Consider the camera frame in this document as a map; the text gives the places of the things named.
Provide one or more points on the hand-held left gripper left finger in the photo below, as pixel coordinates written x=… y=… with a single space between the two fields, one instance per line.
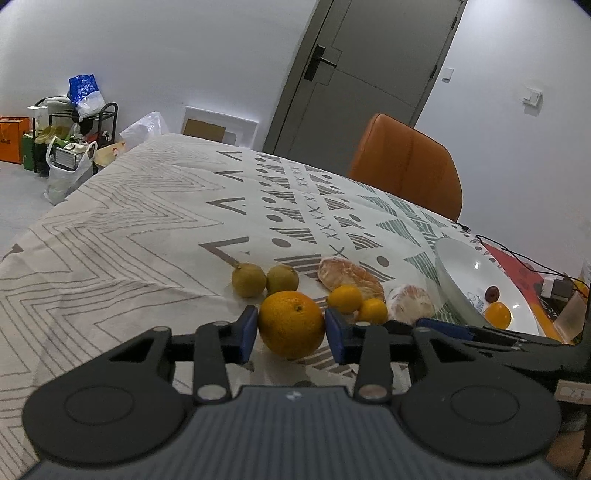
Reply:
x=249 y=333

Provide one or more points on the yellow packet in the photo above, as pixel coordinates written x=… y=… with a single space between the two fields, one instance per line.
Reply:
x=586 y=274

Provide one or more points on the black shoe rack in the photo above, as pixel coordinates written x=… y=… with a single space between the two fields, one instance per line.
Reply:
x=110 y=115

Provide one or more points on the small orange tangerine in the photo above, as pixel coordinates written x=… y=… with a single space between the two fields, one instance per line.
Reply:
x=345 y=299
x=497 y=314
x=373 y=311

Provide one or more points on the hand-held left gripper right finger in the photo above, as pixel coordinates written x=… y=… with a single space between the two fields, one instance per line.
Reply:
x=334 y=337

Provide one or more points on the frosted plastic cup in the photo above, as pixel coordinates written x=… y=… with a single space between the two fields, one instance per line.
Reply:
x=571 y=318

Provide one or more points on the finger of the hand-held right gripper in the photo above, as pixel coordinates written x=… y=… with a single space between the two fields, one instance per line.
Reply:
x=443 y=326

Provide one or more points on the small brownish green pear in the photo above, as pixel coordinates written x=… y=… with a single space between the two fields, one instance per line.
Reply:
x=248 y=280
x=282 y=278

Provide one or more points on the blue and white plastic bag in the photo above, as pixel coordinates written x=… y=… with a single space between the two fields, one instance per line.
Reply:
x=85 y=94

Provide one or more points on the peeled orange piece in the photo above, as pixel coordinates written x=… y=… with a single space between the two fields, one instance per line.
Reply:
x=410 y=304
x=351 y=276

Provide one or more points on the white foam packaging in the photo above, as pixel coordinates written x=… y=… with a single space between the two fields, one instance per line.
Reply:
x=240 y=127

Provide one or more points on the translucent plastic bag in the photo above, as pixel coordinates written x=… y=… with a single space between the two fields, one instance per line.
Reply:
x=145 y=131

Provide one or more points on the orange chair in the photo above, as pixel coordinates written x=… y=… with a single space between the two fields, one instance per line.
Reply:
x=406 y=161

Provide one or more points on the patterned tablecloth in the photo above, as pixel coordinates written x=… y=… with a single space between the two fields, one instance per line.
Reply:
x=138 y=230

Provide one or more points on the grey door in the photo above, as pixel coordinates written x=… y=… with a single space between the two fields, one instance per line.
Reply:
x=369 y=69

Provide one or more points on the white charger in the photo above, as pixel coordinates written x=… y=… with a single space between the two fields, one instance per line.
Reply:
x=554 y=288

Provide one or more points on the dark red date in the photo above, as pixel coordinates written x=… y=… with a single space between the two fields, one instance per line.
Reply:
x=492 y=293

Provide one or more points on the brown cardboard sheet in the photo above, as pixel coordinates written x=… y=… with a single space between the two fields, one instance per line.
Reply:
x=204 y=129

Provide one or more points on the white plate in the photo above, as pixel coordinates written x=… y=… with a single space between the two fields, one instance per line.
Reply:
x=466 y=267

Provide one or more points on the white plastic shopping bag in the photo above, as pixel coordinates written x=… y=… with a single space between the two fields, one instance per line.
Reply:
x=64 y=182

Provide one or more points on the green box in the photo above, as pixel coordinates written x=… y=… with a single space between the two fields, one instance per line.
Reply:
x=28 y=150

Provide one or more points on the red mat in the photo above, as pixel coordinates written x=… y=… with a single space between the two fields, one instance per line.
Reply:
x=512 y=267

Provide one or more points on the small white wall switch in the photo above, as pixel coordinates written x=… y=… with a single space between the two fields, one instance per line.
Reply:
x=447 y=74

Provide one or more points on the large orange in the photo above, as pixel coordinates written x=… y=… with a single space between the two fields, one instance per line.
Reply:
x=291 y=325

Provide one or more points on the orange paper bag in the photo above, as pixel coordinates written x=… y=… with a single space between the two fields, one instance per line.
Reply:
x=11 y=138

